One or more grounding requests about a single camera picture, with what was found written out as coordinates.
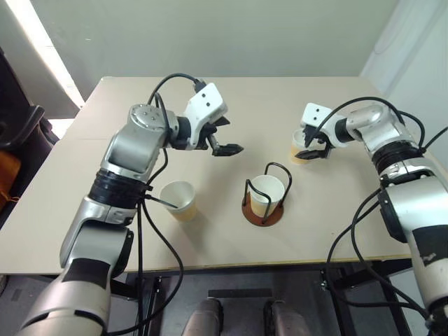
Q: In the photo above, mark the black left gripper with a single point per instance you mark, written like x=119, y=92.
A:
x=209, y=131

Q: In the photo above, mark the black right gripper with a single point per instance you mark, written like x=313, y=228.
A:
x=325, y=145

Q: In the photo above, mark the white and tan paper cup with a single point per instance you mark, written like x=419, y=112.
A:
x=267, y=190
x=296, y=157
x=185, y=210

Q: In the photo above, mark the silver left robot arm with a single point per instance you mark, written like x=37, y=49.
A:
x=129, y=150

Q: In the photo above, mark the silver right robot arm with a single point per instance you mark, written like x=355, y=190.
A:
x=413, y=199

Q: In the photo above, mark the dark rounded robot foot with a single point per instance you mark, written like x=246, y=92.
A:
x=285, y=319
x=206, y=316

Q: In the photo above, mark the black chair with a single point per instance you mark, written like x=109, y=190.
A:
x=24, y=129

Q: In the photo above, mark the orange cushion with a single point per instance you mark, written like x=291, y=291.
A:
x=8, y=169

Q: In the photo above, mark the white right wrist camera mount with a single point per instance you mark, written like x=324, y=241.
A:
x=314, y=113

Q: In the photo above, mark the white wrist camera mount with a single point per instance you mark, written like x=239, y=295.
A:
x=314, y=113
x=207, y=103

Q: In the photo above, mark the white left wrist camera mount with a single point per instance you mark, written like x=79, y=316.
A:
x=207, y=103

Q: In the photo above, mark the black metal table frame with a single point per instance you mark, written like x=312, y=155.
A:
x=367, y=273

